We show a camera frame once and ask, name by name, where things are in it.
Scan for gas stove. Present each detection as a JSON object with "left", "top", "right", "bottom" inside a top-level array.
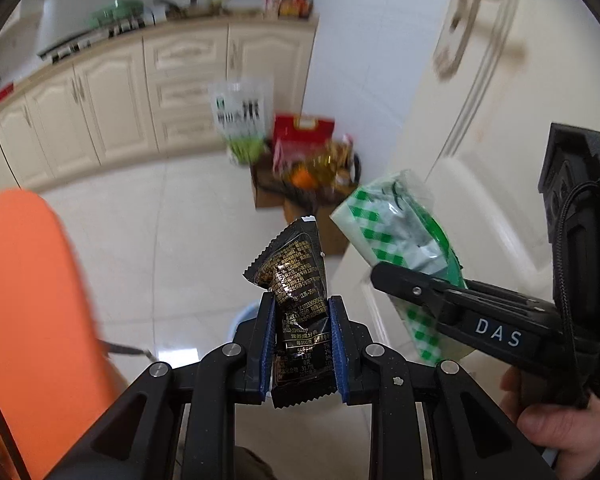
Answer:
[{"left": 36, "top": 9, "right": 158, "bottom": 64}]

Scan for green white rice bag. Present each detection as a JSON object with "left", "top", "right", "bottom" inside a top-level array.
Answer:
[{"left": 209, "top": 77, "right": 274, "bottom": 166}]

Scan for green checkered plastic bag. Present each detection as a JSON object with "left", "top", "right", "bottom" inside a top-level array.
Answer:
[{"left": 330, "top": 170, "right": 472, "bottom": 365}]

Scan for door handle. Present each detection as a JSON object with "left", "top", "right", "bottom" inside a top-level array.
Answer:
[{"left": 432, "top": 0, "right": 502, "bottom": 80}]

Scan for blue trash bin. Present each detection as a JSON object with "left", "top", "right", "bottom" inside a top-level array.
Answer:
[{"left": 228, "top": 302, "right": 259, "bottom": 344}]

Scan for cardboard box with groceries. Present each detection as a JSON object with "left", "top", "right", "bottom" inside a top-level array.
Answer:
[{"left": 250, "top": 136, "right": 362, "bottom": 256}]

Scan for person's right hand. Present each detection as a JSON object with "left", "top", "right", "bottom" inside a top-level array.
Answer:
[{"left": 500, "top": 367, "right": 600, "bottom": 479}]

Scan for red plastic basin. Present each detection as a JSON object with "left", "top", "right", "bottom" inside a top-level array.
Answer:
[{"left": 0, "top": 81, "right": 15, "bottom": 103}]

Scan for wooden chair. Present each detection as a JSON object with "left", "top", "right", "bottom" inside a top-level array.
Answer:
[{"left": 100, "top": 340, "right": 158, "bottom": 363}]

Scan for red rice bag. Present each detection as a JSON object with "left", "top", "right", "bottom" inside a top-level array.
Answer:
[{"left": 272, "top": 114, "right": 335, "bottom": 177}]

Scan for round orange table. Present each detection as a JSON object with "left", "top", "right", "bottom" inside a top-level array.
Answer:
[{"left": 0, "top": 188, "right": 122, "bottom": 479}]

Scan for cream door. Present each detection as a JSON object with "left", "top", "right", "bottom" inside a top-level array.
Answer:
[{"left": 386, "top": 0, "right": 600, "bottom": 301}]

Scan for black snack wrapper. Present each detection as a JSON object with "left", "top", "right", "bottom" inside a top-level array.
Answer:
[{"left": 244, "top": 216, "right": 337, "bottom": 408}]

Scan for cream lower cabinets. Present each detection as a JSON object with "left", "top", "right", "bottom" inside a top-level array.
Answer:
[{"left": 0, "top": 16, "right": 318, "bottom": 191}]

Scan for green electric hot pot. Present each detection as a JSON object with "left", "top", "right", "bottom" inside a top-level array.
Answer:
[{"left": 87, "top": 0, "right": 145, "bottom": 28}]

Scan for steel wok pan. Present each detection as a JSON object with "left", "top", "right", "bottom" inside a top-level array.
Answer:
[{"left": 152, "top": 0, "right": 225, "bottom": 20}]

